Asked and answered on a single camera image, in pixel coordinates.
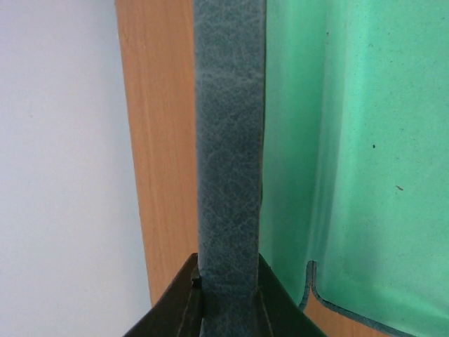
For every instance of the blue grey glasses case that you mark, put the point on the blue grey glasses case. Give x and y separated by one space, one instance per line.
322 144

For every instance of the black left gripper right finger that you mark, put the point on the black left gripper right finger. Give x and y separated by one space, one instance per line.
277 314

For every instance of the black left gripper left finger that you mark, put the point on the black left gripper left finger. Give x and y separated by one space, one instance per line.
178 313

